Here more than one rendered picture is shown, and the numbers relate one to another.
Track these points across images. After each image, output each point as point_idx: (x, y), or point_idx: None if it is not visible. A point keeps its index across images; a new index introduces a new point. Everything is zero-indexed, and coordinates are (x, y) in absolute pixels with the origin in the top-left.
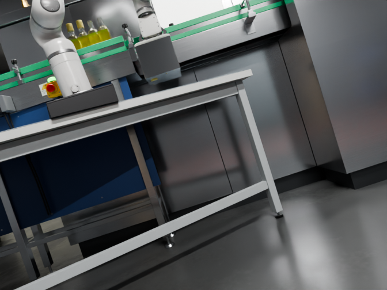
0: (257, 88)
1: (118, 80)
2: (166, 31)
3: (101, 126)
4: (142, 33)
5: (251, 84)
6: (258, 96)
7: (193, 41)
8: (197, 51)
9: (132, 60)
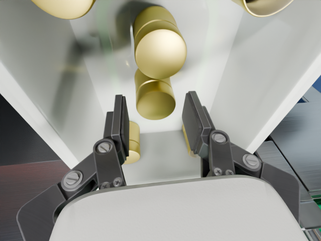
0: (6, 134)
1: (304, 101)
2: (26, 208)
3: None
4: (292, 227)
5: (10, 142)
6: (15, 124)
7: (13, 220)
8: (30, 178)
9: (272, 142)
